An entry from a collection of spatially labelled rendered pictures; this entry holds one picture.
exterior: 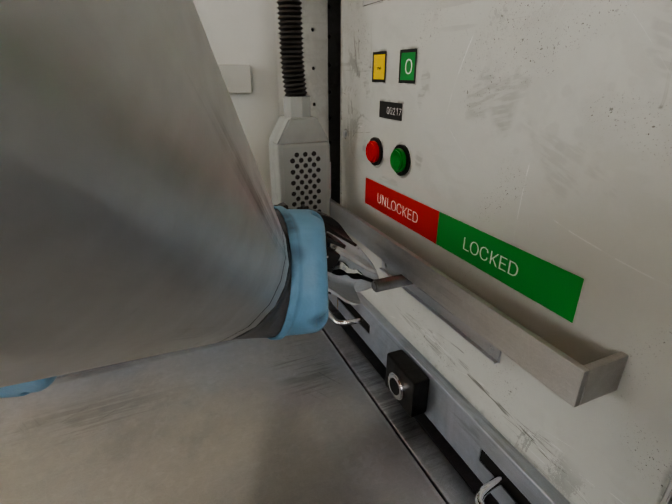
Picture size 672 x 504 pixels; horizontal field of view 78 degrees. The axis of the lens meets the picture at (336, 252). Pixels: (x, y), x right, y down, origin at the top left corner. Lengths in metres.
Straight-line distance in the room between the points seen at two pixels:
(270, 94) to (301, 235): 0.51
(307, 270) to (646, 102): 0.21
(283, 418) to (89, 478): 0.21
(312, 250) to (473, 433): 0.29
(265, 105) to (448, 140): 0.38
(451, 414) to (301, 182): 0.33
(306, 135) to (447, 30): 0.22
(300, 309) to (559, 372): 0.17
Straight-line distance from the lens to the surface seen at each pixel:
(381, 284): 0.45
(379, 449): 0.51
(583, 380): 0.30
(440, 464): 0.51
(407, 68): 0.47
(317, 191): 0.56
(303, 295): 0.21
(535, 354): 0.31
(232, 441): 0.53
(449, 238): 0.42
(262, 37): 0.71
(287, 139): 0.54
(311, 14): 0.67
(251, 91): 0.70
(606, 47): 0.31
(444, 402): 0.48
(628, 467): 0.36
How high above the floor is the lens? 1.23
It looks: 23 degrees down
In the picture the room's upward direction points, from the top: straight up
